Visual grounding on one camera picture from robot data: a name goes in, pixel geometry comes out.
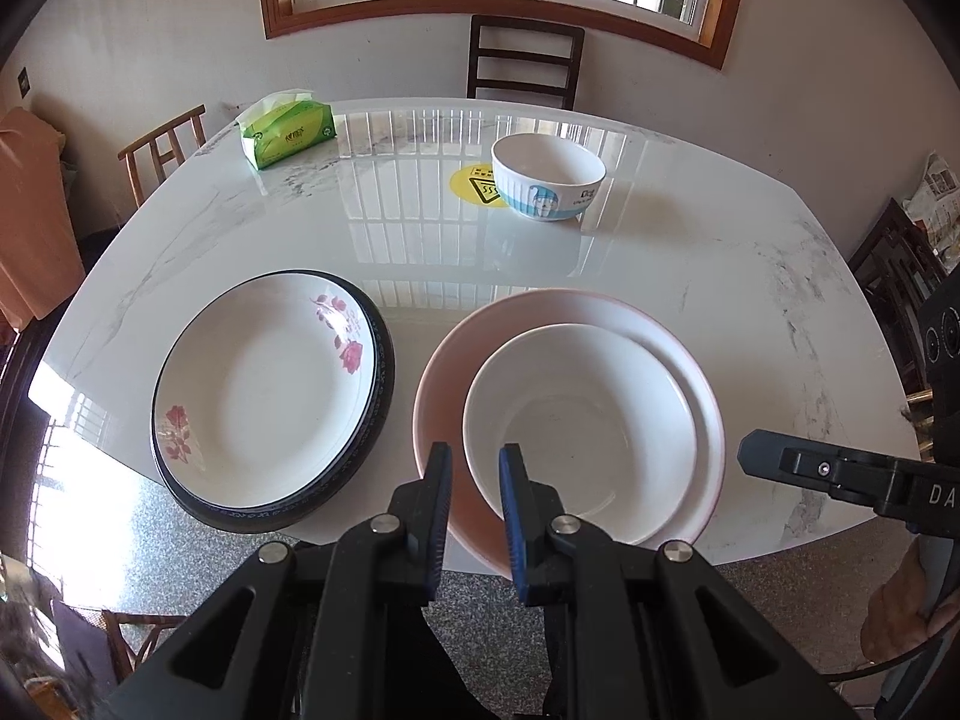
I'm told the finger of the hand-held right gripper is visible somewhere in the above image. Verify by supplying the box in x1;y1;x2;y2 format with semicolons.
737;429;912;518

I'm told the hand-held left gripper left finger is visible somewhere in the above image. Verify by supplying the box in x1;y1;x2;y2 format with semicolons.
112;441;455;720

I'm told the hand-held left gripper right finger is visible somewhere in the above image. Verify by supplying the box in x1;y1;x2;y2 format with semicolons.
499;442;856;720

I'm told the white ribbed bowl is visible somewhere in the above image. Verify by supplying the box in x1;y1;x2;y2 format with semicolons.
461;324;700;547

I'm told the pink bowl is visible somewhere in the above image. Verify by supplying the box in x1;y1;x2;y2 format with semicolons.
412;289;727;578

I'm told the white floral plate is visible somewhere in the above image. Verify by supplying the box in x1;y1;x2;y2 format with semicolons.
152;272;376;509

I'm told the white bowl blue cartoon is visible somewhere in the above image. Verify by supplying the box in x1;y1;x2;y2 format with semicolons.
491;133;607;224

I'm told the person's right hand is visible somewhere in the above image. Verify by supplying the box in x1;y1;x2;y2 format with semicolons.
861;540;947;667

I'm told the dark carved wooden chair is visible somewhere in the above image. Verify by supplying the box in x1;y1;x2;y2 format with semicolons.
847;199;950;391

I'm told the folded newspaper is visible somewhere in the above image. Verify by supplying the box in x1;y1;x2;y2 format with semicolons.
900;151;960;271

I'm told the brown wooden stool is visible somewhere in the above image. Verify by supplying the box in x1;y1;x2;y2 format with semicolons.
101;610;188;683

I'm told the yellow round sticker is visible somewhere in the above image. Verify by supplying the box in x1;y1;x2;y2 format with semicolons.
450;163;515;209

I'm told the green tissue pack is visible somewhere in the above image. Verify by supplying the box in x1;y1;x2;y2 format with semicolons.
236;88;336;171

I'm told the light wooden chair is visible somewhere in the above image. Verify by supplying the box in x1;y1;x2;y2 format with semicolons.
118;105;207;207

